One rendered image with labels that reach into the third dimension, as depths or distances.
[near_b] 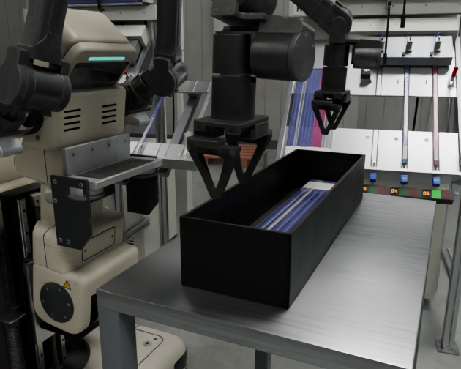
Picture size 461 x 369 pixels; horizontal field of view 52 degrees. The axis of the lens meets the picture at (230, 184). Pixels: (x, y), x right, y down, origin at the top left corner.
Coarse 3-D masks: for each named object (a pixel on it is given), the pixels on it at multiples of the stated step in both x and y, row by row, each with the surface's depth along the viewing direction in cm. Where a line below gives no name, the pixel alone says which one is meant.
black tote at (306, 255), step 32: (288, 160) 113; (320, 160) 117; (352, 160) 113; (224, 192) 82; (256, 192) 95; (288, 192) 116; (352, 192) 101; (192, 224) 69; (224, 224) 66; (256, 224) 95; (320, 224) 77; (192, 256) 70; (224, 256) 68; (256, 256) 65; (288, 256) 63; (320, 256) 80; (224, 288) 69; (256, 288) 67; (288, 288) 64
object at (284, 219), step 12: (312, 180) 115; (300, 192) 105; (312, 192) 105; (324, 192) 105; (288, 204) 97; (300, 204) 96; (312, 204) 96; (276, 216) 89; (288, 216) 89; (300, 216) 89; (264, 228) 83; (276, 228) 83; (288, 228) 83
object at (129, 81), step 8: (128, 80) 124; (136, 80) 123; (128, 88) 123; (136, 88) 122; (144, 88) 122; (136, 96) 123; (144, 96) 124; (152, 96) 125; (136, 104) 125; (144, 104) 126; (152, 104) 132; (128, 112) 123; (136, 112) 127
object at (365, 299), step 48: (336, 240) 90; (384, 240) 90; (144, 288) 71; (192, 288) 71; (336, 288) 71; (384, 288) 71; (240, 336) 62; (288, 336) 59; (336, 336) 59; (384, 336) 59
